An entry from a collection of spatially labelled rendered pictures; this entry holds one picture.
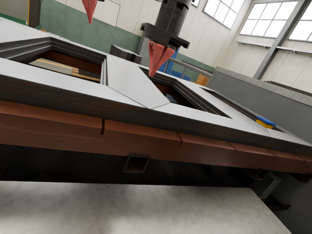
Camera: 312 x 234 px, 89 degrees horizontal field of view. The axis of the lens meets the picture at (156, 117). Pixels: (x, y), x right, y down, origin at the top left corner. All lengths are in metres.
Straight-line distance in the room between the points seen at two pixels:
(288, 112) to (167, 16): 0.85
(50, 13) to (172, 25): 8.39
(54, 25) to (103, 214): 8.51
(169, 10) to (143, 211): 0.42
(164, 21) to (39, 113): 0.29
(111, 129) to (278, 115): 0.93
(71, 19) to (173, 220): 8.52
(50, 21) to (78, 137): 8.43
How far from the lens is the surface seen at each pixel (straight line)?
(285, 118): 1.07
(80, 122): 0.33
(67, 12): 8.66
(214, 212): 0.50
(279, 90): 1.12
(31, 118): 0.33
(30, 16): 6.65
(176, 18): 0.37
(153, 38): 0.35
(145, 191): 0.43
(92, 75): 3.21
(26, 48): 0.72
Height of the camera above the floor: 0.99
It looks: 21 degrees down
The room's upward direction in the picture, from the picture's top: 22 degrees clockwise
